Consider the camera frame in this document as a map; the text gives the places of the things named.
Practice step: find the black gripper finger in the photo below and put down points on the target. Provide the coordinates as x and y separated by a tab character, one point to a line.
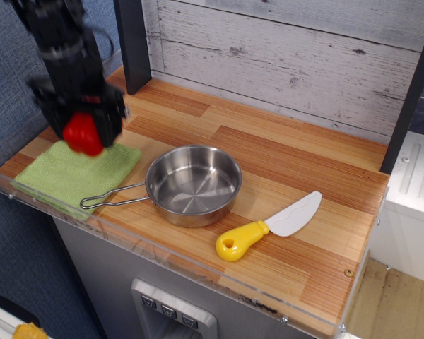
108	120
57	116

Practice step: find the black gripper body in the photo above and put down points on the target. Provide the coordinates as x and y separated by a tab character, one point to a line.
77	83

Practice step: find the red toy bell pepper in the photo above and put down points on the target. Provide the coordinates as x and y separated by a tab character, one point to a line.
81	134

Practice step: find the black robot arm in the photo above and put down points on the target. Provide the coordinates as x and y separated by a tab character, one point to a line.
57	28

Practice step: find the green folded cloth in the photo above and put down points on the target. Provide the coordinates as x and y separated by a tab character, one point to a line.
61	178

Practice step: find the grey cabinet front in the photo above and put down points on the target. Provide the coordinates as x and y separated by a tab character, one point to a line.
107	269

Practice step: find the silver dispenser panel with buttons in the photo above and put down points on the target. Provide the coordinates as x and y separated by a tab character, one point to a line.
163	315

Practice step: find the yellow object bottom left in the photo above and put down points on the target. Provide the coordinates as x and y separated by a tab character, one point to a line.
29	331

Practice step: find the white appliance at right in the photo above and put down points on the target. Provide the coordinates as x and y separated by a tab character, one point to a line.
397	239

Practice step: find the dark left shelf post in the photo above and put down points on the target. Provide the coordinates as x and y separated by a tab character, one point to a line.
133	42

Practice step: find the dark shelf post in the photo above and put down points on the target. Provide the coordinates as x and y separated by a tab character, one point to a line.
133	42
405	117

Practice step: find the steel pan with wire handle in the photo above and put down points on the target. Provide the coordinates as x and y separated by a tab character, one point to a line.
191	186

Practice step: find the clear acrylic guard rail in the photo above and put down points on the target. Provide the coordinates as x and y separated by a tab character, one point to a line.
307	277

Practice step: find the yellow handled toy knife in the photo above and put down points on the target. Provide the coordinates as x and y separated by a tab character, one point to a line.
233	244

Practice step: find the dark right shelf post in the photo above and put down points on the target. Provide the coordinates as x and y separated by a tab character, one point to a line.
405	117

